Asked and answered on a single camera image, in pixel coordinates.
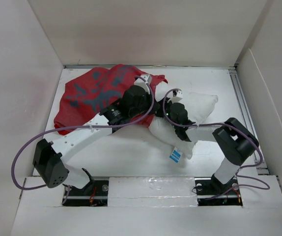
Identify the white pillow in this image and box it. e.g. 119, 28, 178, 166
148, 91, 218, 159

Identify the red patterned pillowcase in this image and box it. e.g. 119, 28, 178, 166
53, 63, 169, 136

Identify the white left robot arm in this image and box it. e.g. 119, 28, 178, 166
33, 85, 159, 195

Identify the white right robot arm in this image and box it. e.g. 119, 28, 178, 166
156, 101, 259, 194

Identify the blue white pillow label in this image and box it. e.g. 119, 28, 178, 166
169, 147, 183, 163

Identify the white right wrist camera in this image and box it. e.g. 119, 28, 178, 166
168, 88, 183, 103

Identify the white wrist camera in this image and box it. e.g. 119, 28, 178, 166
134, 74, 152, 89
168, 88, 183, 103

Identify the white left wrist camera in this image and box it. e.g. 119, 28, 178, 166
134, 74, 152, 89

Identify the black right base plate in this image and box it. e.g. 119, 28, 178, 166
192, 177, 243, 207

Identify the aluminium right side rail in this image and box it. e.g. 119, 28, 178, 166
228, 67, 270, 175

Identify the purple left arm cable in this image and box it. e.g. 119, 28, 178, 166
12, 75, 156, 204

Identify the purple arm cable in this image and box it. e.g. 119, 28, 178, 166
163, 88, 271, 201
12, 75, 156, 204

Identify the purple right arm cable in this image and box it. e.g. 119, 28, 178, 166
163, 88, 271, 201

